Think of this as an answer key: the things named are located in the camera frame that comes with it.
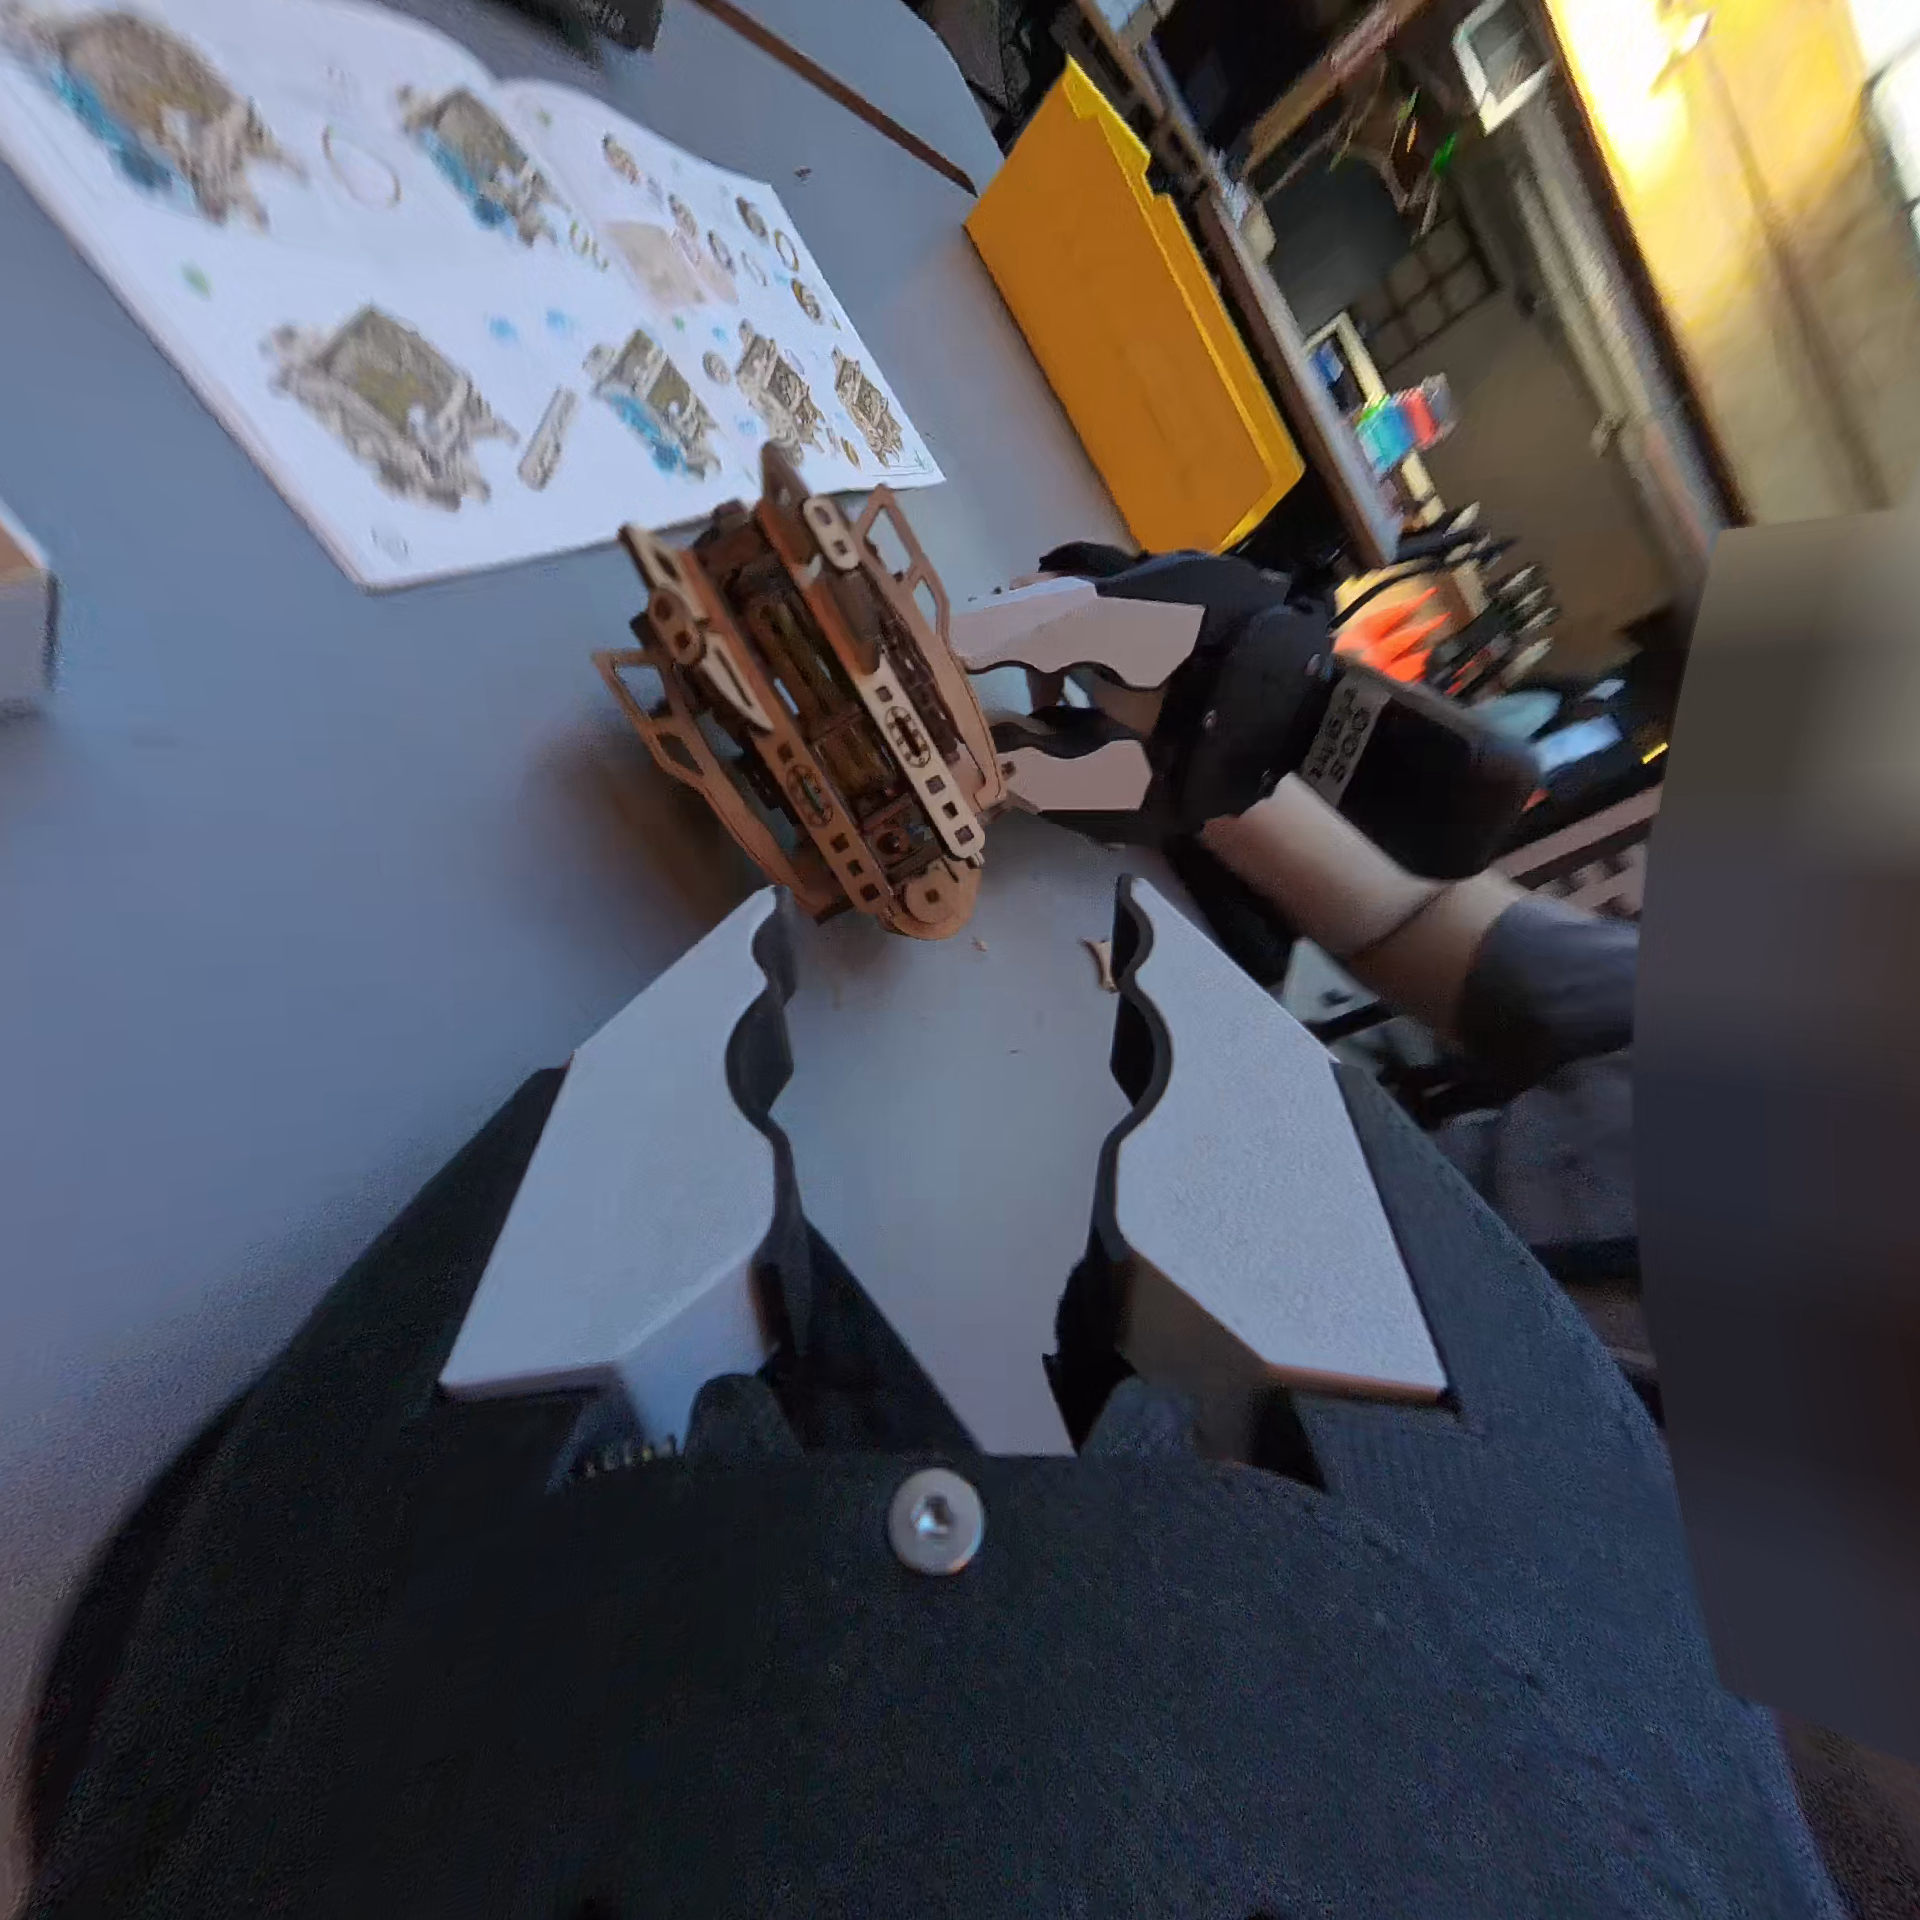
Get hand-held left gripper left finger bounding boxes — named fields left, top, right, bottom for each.
left=435, top=884, right=818, bottom=1450

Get wooden mechanical model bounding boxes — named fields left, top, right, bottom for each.
left=593, top=442, right=1007, bottom=943

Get colourful plastic stack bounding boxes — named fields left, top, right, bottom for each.
left=1358, top=384, right=1456, bottom=481

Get yellow plastic bin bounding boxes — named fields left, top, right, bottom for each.
left=966, top=57, right=1306, bottom=554

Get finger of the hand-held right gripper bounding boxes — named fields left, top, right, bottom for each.
left=952, top=575, right=1207, bottom=688
left=997, top=709, right=1164, bottom=818

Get white cardboard tray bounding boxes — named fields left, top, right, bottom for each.
left=0, top=500, right=60, bottom=714

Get illustrated instruction booklet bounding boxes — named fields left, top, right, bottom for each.
left=0, top=0, right=947, bottom=594

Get orange plastic cones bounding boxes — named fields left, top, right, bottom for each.
left=1335, top=575, right=1448, bottom=677

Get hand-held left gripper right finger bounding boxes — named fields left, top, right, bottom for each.
left=1046, top=875, right=1454, bottom=1434

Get black model kit box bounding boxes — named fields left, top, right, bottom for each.
left=501, top=0, right=665, bottom=54

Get person's right forearm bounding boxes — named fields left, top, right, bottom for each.
left=1200, top=785, right=1641, bottom=1059

